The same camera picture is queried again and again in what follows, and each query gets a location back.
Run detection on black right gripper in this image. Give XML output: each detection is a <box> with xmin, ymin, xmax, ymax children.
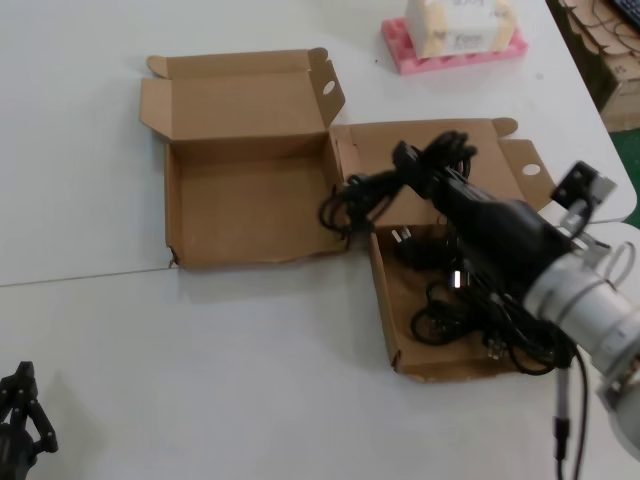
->
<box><xmin>391</xmin><ymin>141</ymin><xmax>572</xmax><ymax>297</ymax></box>

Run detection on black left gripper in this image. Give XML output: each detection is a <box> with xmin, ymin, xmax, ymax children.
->
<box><xmin>0</xmin><ymin>359</ymin><xmax>61</xmax><ymax>480</ymax></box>

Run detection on black power cord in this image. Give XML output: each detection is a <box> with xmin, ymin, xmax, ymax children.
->
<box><xmin>410</xmin><ymin>269</ymin><xmax>576</xmax><ymax>376</ymax></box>
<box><xmin>318</xmin><ymin>129</ymin><xmax>477</xmax><ymax>241</ymax></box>
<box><xmin>391</xmin><ymin>224</ymin><xmax>466</xmax><ymax>274</ymax></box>

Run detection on right open cardboard box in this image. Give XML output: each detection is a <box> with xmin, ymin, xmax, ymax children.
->
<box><xmin>331</xmin><ymin>117</ymin><xmax>576</xmax><ymax>385</ymax></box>

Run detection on open cardboard box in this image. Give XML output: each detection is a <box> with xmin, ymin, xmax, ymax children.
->
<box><xmin>138</xmin><ymin>47</ymin><xmax>354</xmax><ymax>271</ymax></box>
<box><xmin>331</xmin><ymin>117</ymin><xmax>576</xmax><ymax>385</ymax></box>

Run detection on left open cardboard box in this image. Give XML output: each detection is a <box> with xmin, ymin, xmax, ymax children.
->
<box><xmin>138</xmin><ymin>47</ymin><xmax>354</xmax><ymax>271</ymax></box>

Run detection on pink foam pad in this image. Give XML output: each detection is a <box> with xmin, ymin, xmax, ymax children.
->
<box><xmin>382</xmin><ymin>17</ymin><xmax>531</xmax><ymax>76</ymax></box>

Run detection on white yellow tissue pack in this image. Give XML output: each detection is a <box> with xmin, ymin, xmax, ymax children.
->
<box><xmin>403</xmin><ymin>0</ymin><xmax>516</xmax><ymax>59</ymax></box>

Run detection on flat brown cardboard sheets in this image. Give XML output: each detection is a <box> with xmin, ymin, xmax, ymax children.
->
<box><xmin>547</xmin><ymin>0</ymin><xmax>640</xmax><ymax>66</ymax></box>

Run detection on printed cardboard carton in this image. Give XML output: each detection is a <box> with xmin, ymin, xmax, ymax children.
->
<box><xmin>597</xmin><ymin>49</ymin><xmax>640</xmax><ymax>130</ymax></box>

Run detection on black computer keyboard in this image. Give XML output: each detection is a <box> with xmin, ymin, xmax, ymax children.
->
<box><xmin>612</xmin><ymin>0</ymin><xmax>640</xmax><ymax>29</ymax></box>

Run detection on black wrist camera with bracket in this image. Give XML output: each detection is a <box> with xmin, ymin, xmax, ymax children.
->
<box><xmin>549</xmin><ymin>159</ymin><xmax>617</xmax><ymax>241</ymax></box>

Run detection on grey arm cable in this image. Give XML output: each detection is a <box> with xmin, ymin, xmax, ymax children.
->
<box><xmin>551</xmin><ymin>344</ymin><xmax>594</xmax><ymax>480</ymax></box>

